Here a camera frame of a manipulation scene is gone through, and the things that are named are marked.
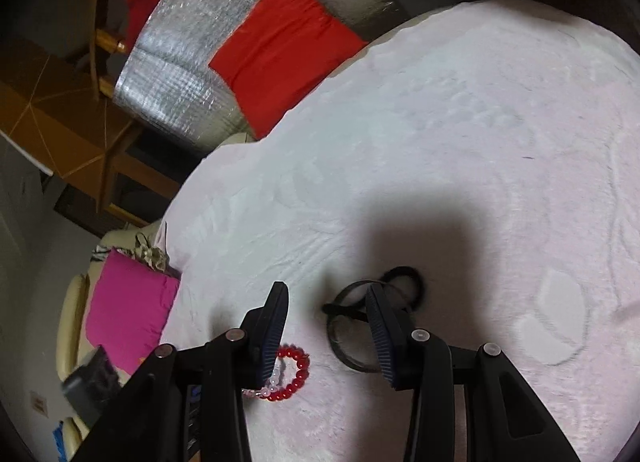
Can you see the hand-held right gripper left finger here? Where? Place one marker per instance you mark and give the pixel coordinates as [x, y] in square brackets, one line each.
[272, 324]

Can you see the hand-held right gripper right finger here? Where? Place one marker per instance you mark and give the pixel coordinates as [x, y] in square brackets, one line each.
[382, 337]

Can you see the blue cloth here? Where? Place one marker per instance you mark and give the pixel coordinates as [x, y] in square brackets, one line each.
[59, 437]

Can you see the beige leather sofa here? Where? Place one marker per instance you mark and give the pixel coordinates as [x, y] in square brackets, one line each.
[67, 322]

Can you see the magenta pillow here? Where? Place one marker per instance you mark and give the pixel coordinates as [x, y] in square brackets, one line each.
[130, 307]

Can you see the patterned crumpled cloth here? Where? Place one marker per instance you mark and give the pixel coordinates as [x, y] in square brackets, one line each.
[150, 254]

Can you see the pale pink fleece blanket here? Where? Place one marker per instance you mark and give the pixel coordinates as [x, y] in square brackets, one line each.
[450, 142]

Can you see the silver foil insulation mat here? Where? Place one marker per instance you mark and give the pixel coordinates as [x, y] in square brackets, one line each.
[165, 82]

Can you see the wooden table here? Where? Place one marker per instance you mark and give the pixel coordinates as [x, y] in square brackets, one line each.
[50, 112]

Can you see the wooden chair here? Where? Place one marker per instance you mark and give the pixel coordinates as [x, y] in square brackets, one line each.
[100, 42]

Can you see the wall socket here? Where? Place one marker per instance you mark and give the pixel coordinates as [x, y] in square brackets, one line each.
[39, 403]

